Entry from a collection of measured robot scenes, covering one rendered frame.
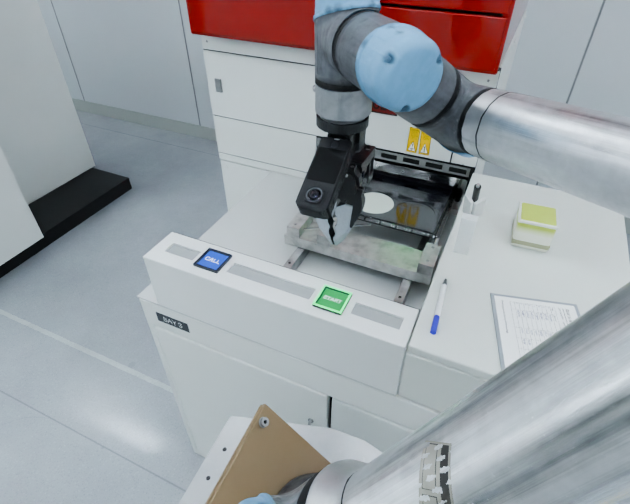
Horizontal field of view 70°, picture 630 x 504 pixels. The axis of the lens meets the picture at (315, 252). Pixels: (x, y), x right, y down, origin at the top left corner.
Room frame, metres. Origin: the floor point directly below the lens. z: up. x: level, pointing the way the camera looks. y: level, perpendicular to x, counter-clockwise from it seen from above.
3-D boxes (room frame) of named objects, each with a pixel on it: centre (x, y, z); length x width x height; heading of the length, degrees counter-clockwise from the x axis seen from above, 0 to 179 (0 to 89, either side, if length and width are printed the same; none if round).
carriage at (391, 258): (0.83, -0.11, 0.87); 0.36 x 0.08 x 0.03; 65
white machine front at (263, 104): (1.21, -0.05, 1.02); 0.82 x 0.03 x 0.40; 65
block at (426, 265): (0.76, -0.26, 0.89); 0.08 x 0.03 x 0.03; 155
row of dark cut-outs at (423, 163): (1.12, -0.21, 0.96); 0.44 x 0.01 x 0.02; 65
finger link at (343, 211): (0.58, -0.05, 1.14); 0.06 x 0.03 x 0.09; 155
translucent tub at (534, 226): (0.74, -0.45, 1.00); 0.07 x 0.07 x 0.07; 69
